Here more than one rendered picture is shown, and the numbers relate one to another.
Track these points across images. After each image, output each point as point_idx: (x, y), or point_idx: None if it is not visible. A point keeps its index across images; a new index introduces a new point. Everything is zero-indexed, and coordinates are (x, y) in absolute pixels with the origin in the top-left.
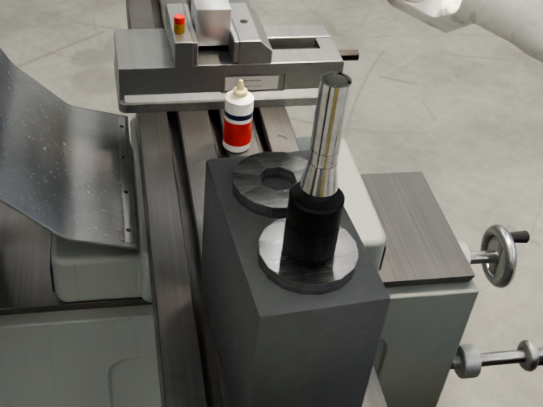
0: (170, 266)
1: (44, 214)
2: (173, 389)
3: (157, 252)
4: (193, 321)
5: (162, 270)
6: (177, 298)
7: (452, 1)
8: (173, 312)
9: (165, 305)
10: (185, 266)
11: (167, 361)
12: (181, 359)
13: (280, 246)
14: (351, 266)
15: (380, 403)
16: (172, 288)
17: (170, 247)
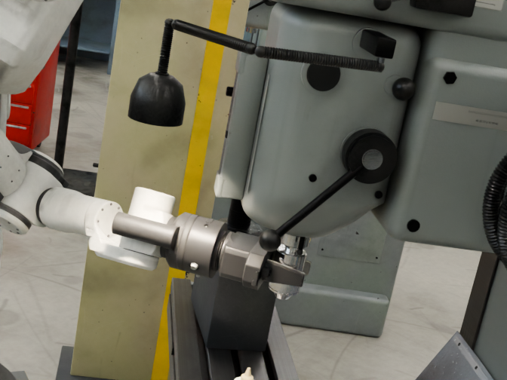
0: (283, 363)
1: None
2: (276, 321)
3: (292, 369)
4: (268, 339)
5: (288, 361)
6: (278, 349)
7: (114, 240)
8: (279, 344)
9: (284, 347)
10: (274, 360)
11: (280, 329)
12: (273, 329)
13: (250, 227)
14: (222, 219)
15: (176, 301)
16: (281, 353)
17: (284, 371)
